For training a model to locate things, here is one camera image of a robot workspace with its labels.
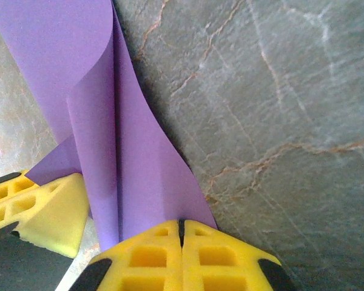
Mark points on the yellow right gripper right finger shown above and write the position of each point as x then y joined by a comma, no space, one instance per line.
218,260

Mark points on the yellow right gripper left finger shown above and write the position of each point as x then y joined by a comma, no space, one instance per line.
148,260

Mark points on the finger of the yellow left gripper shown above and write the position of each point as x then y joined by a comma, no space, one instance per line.
57,218
0,194

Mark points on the purple cloth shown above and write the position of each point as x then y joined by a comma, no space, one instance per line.
94,75

